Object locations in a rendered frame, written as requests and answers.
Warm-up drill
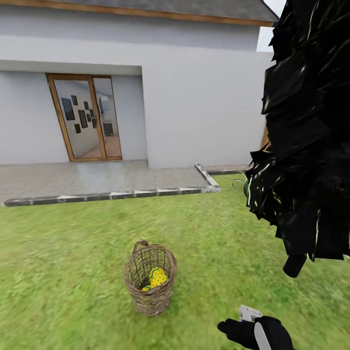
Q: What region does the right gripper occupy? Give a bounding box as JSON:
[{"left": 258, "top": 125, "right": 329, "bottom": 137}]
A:
[{"left": 217, "top": 318, "right": 255, "bottom": 350}]

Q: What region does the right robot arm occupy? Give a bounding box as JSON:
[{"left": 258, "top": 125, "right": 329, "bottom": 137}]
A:
[{"left": 217, "top": 305, "right": 296, "bottom": 350}]

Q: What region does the wicker basket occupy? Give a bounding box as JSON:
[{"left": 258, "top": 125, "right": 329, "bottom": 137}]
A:
[{"left": 123, "top": 239, "right": 178, "bottom": 317}]

